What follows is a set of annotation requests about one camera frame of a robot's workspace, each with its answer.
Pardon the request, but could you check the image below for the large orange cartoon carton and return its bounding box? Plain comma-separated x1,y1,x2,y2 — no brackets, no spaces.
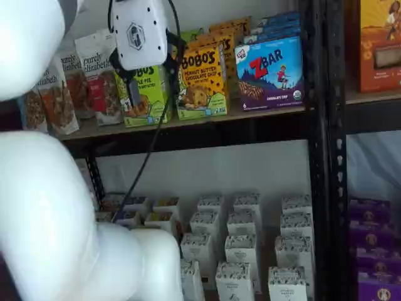
358,0,401,93

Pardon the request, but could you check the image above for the purely elizabeth granola bag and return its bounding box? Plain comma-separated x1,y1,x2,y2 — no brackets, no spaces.
59,51,95,120
17,89,49,134

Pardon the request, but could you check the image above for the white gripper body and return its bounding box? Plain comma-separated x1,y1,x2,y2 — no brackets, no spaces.
112,0,169,71

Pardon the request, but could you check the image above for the white box yellow label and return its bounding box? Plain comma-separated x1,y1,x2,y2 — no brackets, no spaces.
152,197,180,211
144,211,175,231

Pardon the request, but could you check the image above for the white box blue label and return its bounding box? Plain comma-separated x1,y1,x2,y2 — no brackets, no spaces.
118,210,141,227
126,196,148,210

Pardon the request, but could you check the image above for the purple snack box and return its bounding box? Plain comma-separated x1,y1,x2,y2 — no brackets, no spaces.
348,219,396,241
357,280,401,301
356,256,401,285
352,235,400,261
348,198,392,222

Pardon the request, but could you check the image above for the blue purple ZBar box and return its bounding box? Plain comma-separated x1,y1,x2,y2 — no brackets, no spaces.
250,19,301,32
243,26,302,45
258,11,300,23
234,36,305,111

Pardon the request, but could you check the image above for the translucent plastic sheet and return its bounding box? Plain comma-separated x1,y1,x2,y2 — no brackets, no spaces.
346,134,401,201

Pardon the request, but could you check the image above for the black shelf rail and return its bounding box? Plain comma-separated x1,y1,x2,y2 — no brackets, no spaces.
59,0,330,301

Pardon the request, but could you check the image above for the orange Bobo's oat bites box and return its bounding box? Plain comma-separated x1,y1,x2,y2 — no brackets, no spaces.
199,23,244,98
177,43,229,121
187,33,236,109
209,15,252,92

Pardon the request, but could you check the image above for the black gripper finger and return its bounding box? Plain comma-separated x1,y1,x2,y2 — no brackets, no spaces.
111,51,143,108
162,30,185,82

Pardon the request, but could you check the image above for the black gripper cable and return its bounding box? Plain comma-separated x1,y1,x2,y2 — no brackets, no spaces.
107,0,182,222

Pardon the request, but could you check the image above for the granola bag red label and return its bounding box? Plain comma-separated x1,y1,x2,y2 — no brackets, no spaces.
75,29,123,126

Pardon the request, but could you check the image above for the wooden shelf board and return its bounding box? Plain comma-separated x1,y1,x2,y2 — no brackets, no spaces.
344,89,401,106
58,105,310,140

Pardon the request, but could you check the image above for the green Bobo's apple pie box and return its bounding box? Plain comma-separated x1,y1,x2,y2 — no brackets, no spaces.
180,28,205,43
115,64,173,128

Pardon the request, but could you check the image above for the white patterned carton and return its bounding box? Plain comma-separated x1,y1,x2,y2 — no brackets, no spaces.
180,260,206,301
281,196,313,217
279,214,313,241
190,211,220,239
224,235,259,267
268,267,308,301
216,262,255,301
227,213,257,239
233,194,261,217
274,236,311,270
180,233,216,273
197,196,225,217

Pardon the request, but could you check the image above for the granola bag orange label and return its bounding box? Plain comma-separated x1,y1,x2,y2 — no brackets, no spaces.
36,56,81,136

